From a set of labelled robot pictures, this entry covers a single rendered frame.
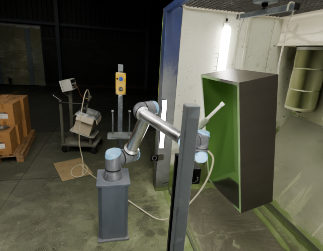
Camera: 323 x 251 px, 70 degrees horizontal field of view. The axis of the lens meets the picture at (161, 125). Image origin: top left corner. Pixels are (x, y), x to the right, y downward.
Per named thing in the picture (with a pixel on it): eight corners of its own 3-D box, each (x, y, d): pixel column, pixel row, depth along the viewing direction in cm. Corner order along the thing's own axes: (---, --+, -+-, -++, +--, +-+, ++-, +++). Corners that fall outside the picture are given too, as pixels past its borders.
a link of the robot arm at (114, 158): (102, 166, 219) (101, 149, 213) (117, 161, 230) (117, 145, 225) (110, 173, 208) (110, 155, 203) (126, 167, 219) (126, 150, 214)
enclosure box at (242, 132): (234, 171, 271) (232, 68, 229) (272, 201, 217) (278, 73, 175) (208, 180, 263) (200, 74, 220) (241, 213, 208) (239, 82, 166)
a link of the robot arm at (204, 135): (202, 134, 145) (200, 152, 149) (213, 131, 153) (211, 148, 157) (191, 130, 152) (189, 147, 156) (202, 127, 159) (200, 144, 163)
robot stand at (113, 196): (97, 243, 223) (95, 186, 204) (98, 221, 252) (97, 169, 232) (129, 240, 230) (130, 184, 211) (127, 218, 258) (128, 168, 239)
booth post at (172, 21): (153, 184, 330) (162, 8, 261) (164, 183, 334) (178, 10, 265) (155, 191, 313) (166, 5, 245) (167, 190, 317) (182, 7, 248)
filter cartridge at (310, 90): (318, 118, 284) (337, 47, 258) (308, 123, 261) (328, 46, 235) (287, 111, 310) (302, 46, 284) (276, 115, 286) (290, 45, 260)
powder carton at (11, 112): (4, 118, 409) (1, 99, 398) (22, 118, 416) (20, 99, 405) (-5, 125, 374) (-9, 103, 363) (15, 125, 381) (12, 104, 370)
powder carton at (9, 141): (-2, 146, 384) (-6, 125, 373) (18, 145, 393) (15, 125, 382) (-10, 156, 350) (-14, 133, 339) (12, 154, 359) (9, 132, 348)
